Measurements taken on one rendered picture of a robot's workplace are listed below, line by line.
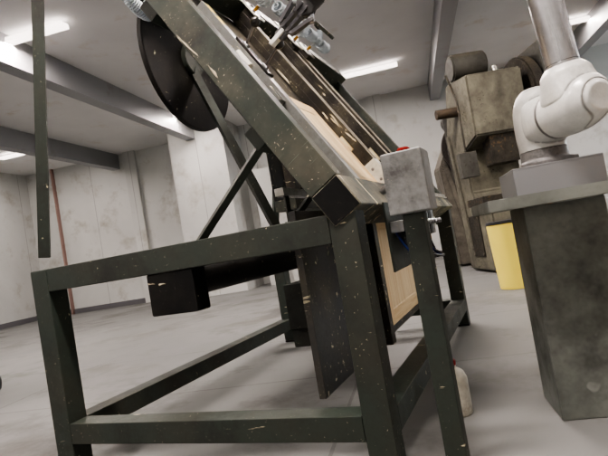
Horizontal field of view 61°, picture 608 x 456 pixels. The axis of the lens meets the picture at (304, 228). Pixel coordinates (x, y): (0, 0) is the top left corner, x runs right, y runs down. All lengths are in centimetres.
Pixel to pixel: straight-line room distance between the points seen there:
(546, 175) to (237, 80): 105
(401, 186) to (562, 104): 57
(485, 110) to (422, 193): 509
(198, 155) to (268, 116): 959
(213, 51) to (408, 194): 80
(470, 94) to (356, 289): 515
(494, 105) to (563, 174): 475
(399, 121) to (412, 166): 1018
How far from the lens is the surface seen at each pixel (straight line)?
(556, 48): 185
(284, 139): 162
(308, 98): 235
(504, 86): 668
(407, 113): 1169
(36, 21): 242
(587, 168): 189
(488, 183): 690
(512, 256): 499
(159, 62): 287
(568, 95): 176
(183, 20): 191
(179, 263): 182
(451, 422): 161
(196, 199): 1115
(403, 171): 149
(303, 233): 158
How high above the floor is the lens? 71
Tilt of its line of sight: 2 degrees up
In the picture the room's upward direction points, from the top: 10 degrees counter-clockwise
